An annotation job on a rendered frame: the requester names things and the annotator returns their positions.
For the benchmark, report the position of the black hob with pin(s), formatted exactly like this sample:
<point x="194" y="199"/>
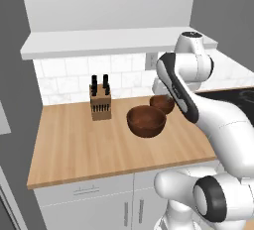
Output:
<point x="238" y="99"/>

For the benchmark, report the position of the grey cupboard door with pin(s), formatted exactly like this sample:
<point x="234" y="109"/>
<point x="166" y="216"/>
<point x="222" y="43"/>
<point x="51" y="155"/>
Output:
<point x="82" y="215"/>
<point x="149" y="210"/>

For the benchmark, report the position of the grey drawer front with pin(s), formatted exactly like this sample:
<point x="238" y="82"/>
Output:
<point x="144" y="179"/>
<point x="59" y="194"/>

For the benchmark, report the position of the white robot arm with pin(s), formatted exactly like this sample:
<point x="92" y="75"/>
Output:
<point x="225" y="131"/>

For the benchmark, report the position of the small brown wooden bowl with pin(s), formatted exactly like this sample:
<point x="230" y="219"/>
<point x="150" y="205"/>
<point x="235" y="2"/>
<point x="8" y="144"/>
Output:
<point x="162" y="104"/>

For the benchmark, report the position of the white open wall cabinet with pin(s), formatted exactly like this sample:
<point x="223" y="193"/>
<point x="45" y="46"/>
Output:
<point x="99" y="16"/>

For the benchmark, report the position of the wooden knife block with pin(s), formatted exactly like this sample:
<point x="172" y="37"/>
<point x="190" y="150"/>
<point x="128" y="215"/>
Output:
<point x="101" y="111"/>

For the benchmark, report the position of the large brown wooden bowl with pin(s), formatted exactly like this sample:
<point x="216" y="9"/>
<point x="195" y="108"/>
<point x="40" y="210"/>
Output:
<point x="145" y="126"/>

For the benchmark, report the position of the grey tall cabinet panel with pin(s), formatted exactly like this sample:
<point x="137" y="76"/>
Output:
<point x="16" y="75"/>

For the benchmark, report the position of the white wall outlet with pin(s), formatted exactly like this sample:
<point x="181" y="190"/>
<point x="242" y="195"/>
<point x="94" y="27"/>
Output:
<point x="151" y="61"/>

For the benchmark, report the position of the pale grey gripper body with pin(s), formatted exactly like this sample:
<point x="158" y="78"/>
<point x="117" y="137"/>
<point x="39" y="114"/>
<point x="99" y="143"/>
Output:
<point x="159" y="88"/>

